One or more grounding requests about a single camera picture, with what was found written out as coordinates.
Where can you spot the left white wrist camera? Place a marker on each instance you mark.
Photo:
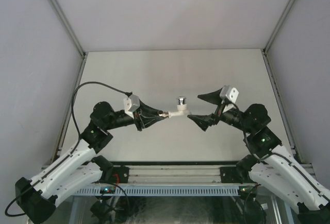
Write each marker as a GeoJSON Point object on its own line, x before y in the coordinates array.
{"type": "Point", "coordinates": [131, 104]}

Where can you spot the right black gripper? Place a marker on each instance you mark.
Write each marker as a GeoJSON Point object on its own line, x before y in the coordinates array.
{"type": "Point", "coordinates": [204, 121]}

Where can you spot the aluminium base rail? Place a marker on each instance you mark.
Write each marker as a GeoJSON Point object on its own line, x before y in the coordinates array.
{"type": "Point", "coordinates": [176, 172]}

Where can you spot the silver threaded pipe fitting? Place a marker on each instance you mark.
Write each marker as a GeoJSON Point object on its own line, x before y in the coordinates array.
{"type": "Point", "coordinates": [163, 114]}

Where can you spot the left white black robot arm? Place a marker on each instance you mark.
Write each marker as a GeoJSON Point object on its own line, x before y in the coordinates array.
{"type": "Point", "coordinates": [39, 196]}

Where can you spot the grey slotted cable duct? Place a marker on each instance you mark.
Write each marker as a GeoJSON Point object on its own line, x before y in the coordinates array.
{"type": "Point", "coordinates": [164, 190]}

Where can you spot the white plastic water faucet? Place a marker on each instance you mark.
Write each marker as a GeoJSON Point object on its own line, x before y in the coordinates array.
{"type": "Point", "coordinates": [182, 108]}

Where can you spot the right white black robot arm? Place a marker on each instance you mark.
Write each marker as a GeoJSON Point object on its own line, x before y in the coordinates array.
{"type": "Point", "coordinates": [269, 163]}

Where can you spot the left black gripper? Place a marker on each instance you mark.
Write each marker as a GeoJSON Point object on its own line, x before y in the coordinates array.
{"type": "Point", "coordinates": [141, 119]}

